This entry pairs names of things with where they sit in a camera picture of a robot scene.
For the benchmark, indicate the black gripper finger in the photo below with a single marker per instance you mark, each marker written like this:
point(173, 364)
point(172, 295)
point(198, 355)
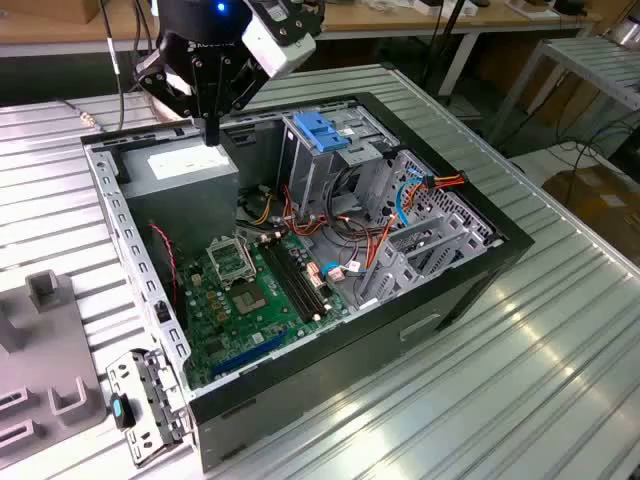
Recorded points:
point(245, 87)
point(165, 87)

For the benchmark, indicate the metal disk bay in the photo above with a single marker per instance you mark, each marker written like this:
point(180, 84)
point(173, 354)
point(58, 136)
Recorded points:
point(400, 265)

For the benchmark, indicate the blue plastic drive latch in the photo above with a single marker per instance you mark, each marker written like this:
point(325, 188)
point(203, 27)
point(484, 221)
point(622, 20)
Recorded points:
point(315, 130)

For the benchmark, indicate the metal optical drive cage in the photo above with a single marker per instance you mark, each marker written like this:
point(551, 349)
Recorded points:
point(310, 170)

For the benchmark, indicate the grey power supply unit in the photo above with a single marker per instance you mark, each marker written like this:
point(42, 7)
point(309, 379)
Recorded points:
point(180, 210)

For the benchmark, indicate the black RAM slot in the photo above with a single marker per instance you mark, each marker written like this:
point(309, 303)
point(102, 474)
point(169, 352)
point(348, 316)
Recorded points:
point(297, 280)
point(290, 280)
point(304, 280)
point(283, 280)

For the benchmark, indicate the black stand pole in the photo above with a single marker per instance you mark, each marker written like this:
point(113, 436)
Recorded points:
point(440, 50)

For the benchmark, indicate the green motherboard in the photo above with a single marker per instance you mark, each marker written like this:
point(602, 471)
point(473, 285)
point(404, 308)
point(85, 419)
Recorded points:
point(272, 320)

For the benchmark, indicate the black chipset chip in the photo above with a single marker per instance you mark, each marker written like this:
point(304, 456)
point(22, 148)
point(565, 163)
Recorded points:
point(215, 346)

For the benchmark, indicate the blue expansion slot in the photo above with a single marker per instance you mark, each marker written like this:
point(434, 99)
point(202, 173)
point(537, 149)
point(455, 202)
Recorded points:
point(250, 354)

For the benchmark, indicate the grey parts rack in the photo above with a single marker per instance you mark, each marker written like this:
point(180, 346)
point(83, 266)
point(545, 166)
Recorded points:
point(45, 350)

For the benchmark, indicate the black open PC case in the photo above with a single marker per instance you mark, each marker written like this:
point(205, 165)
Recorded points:
point(325, 370)

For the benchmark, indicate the metal slat side table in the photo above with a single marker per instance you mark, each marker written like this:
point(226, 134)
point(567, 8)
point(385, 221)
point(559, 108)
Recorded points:
point(600, 70)

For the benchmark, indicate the flat cardboard box with label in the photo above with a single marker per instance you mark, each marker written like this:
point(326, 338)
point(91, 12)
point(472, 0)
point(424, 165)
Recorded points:
point(600, 200)

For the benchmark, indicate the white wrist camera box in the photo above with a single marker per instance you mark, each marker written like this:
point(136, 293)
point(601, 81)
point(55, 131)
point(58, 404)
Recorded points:
point(280, 50)

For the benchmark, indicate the wooden desk white frame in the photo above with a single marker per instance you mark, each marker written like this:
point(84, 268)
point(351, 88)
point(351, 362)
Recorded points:
point(500, 22)

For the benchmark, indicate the metal slot retainer bracket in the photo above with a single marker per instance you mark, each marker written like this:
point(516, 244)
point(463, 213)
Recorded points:
point(142, 385)

